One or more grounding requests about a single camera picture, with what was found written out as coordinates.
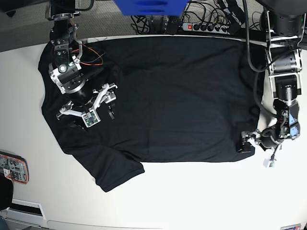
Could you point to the black remote control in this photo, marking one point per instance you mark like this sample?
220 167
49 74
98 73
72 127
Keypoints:
173 25

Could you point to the orange clear tool case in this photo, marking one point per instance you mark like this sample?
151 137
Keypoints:
14 167

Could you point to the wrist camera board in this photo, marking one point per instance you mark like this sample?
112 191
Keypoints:
91 118
269 163

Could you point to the black T-shirt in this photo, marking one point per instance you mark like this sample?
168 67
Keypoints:
179 99

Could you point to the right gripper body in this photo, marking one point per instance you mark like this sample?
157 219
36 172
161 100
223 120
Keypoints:
105 95

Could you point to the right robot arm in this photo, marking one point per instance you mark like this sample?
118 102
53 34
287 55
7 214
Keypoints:
69 72

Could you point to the sticker card at edge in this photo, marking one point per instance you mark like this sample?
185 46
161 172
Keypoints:
291 227

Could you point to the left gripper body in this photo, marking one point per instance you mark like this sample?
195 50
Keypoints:
252 137

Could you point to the white flat box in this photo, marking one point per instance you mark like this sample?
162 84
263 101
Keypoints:
23 214

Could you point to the blue plastic box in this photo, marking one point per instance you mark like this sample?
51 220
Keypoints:
151 7

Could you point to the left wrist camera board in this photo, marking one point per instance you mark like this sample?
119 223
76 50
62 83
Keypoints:
269 163

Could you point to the white power strip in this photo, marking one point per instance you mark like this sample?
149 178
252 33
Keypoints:
211 28

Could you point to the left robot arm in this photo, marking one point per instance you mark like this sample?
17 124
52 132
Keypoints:
284 23

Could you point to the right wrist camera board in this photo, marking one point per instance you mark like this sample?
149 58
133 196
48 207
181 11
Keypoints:
91 118

